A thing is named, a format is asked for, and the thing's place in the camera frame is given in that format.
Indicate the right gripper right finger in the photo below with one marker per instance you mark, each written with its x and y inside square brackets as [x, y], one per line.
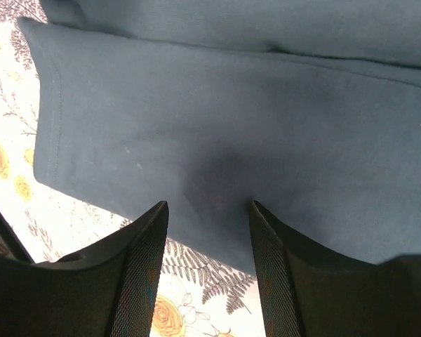
[307, 289]

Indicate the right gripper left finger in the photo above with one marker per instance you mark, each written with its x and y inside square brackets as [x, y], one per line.
[105, 289]

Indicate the dark blue-grey t-shirt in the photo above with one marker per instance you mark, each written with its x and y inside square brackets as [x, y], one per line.
[312, 108]

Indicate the floral patterned table mat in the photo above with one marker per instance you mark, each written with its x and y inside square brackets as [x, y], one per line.
[197, 295]

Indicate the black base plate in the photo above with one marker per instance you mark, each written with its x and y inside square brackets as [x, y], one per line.
[10, 246]

